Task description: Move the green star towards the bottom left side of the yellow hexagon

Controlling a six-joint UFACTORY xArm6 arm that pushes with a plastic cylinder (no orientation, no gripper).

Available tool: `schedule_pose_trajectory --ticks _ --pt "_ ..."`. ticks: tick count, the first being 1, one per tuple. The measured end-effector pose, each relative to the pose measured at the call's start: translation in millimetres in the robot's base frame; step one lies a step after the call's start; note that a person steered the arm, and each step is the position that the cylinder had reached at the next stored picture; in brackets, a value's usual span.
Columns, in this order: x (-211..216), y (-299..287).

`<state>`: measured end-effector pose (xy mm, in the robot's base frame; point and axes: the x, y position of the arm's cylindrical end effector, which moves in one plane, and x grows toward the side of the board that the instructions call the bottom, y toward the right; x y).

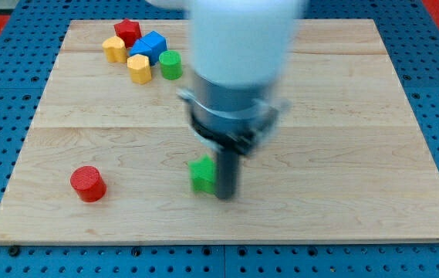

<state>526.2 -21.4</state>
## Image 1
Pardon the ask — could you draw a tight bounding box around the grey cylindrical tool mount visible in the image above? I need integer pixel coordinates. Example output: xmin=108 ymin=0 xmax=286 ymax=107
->
xmin=177 ymin=73 xmax=291 ymax=156

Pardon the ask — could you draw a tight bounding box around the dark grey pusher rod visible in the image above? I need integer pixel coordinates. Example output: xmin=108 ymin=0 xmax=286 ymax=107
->
xmin=215 ymin=149 xmax=240 ymax=200

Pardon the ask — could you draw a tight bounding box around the green star block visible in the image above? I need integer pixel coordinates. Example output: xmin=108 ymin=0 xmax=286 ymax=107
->
xmin=187 ymin=154 xmax=216 ymax=195

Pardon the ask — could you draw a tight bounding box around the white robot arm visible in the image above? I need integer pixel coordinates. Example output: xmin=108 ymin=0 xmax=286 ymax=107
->
xmin=149 ymin=0 xmax=307 ymax=200

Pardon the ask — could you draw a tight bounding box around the yellow hexagon block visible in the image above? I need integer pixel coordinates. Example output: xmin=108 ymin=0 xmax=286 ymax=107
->
xmin=127 ymin=54 xmax=152 ymax=85

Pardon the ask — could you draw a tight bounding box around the red star block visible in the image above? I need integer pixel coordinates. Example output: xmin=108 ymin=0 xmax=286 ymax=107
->
xmin=113 ymin=19 xmax=142 ymax=48

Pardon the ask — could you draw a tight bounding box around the green cylinder block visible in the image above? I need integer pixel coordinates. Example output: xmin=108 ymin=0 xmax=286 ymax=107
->
xmin=159 ymin=50 xmax=183 ymax=80

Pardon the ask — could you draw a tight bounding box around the blue pentagon block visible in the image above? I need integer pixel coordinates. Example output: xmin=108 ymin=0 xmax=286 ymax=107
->
xmin=130 ymin=31 xmax=167 ymax=66

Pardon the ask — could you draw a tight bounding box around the wooden board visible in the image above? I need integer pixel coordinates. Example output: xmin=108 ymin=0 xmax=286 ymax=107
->
xmin=0 ymin=19 xmax=439 ymax=246

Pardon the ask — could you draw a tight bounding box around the yellow heart block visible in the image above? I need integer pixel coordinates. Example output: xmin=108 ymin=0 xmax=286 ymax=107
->
xmin=102 ymin=36 xmax=127 ymax=63

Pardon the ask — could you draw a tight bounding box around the red cylinder block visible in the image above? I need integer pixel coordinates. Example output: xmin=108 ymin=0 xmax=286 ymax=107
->
xmin=69 ymin=165 xmax=107 ymax=202

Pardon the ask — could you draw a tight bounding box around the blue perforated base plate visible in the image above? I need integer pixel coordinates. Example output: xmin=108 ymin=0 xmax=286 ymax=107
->
xmin=0 ymin=0 xmax=439 ymax=277

